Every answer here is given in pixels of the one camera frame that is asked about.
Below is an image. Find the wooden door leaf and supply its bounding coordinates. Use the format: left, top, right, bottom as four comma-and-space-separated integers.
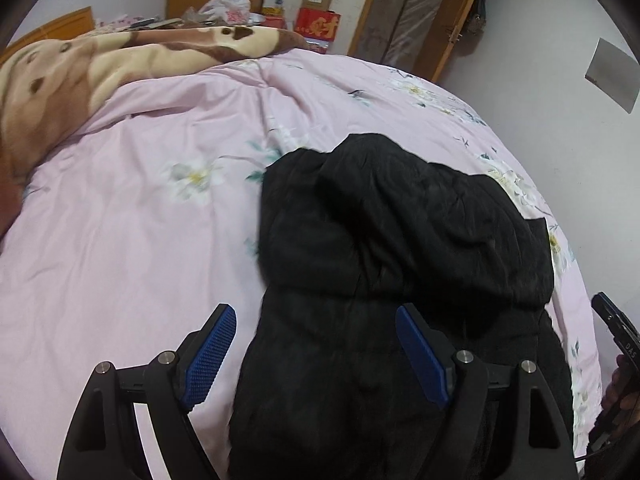
440, 0, 490, 83

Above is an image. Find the white plastic bag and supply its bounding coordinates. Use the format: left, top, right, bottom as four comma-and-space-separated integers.
197, 0, 252, 26

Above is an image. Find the grey wall panel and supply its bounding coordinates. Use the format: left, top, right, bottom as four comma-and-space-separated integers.
585, 37, 640, 115

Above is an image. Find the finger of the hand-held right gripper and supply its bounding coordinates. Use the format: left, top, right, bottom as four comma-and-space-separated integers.
591, 292, 628, 338

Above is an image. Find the red gift box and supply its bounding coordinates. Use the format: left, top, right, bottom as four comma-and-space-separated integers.
294, 8, 342, 41

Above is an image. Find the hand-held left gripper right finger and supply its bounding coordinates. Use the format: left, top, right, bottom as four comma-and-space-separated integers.
395, 303, 580, 480

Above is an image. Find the pink floral quilt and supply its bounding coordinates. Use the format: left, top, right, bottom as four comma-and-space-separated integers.
0, 52, 603, 480

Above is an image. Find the brown dog print blanket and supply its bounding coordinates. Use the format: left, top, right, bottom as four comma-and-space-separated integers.
0, 25, 311, 236

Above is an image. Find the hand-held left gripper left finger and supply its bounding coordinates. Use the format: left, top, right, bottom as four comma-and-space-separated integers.
56, 303, 237, 480

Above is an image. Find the wooden doorway with curtain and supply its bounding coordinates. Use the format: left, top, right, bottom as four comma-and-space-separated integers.
347, 0, 453, 78

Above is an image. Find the hanging dark bag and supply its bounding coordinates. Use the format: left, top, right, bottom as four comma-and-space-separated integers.
457, 0, 487, 56

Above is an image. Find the wooden headboard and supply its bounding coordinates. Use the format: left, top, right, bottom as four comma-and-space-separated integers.
0, 6, 96, 61

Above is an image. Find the person's right hand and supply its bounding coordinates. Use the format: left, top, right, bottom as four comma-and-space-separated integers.
600, 355, 626, 411

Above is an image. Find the black hooded puffer jacket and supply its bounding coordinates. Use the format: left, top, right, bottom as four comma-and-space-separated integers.
227, 132, 576, 480

